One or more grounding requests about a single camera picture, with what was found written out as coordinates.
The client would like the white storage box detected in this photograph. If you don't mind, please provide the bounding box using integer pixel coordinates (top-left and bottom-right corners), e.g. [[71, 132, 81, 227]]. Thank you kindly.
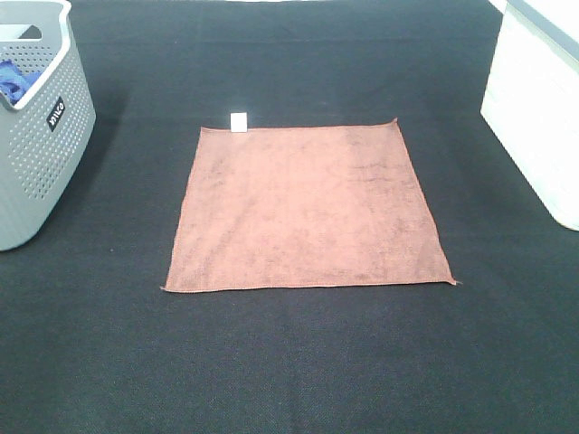
[[480, 1, 578, 231]]

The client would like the blue cloth in basket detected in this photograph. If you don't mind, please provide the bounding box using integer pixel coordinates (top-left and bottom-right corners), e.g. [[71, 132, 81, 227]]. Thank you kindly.
[[1, 60, 42, 105]]

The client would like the brown microfiber towel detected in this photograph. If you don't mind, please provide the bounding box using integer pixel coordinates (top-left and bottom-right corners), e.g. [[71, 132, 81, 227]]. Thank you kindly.
[[165, 121, 454, 293]]

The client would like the grey perforated laundry basket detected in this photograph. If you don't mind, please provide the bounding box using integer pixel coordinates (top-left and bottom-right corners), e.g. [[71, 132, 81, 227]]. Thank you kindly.
[[1, 1, 96, 250]]

